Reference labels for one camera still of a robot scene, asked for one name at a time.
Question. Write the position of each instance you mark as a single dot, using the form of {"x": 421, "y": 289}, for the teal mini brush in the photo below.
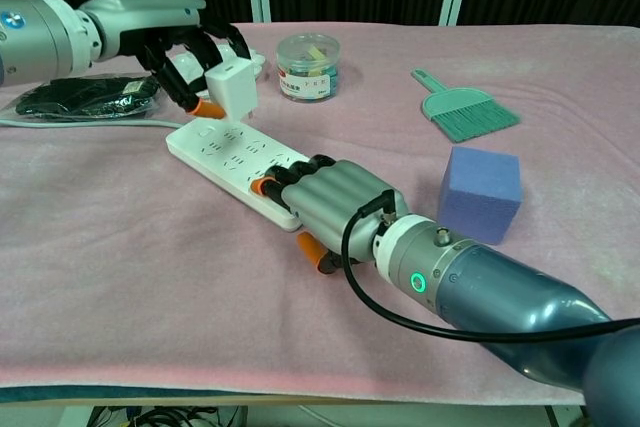
{"x": 465, "y": 112}

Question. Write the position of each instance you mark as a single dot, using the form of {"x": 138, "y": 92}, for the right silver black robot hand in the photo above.
{"x": 335, "y": 197}

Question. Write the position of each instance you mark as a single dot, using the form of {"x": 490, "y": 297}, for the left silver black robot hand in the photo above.
{"x": 145, "y": 17}

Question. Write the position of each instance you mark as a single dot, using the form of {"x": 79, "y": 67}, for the black gloves in plastic bag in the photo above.
{"x": 75, "y": 97}

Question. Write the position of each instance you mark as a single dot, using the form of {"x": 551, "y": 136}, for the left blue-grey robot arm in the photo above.
{"x": 40, "y": 37}

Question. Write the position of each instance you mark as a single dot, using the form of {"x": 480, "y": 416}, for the white cube charger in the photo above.
{"x": 232, "y": 89}

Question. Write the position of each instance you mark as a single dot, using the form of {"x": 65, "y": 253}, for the white power strip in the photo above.
{"x": 210, "y": 147}

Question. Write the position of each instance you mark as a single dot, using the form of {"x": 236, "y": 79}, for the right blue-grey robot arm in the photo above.
{"x": 475, "y": 277}

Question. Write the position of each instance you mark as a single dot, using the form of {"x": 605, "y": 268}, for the purple foam cube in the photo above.
{"x": 475, "y": 192}

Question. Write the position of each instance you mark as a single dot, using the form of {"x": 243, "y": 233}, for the clear jar of coloured clips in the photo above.
{"x": 305, "y": 72}

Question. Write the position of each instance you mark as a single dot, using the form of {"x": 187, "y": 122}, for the pink table cloth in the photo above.
{"x": 150, "y": 272}

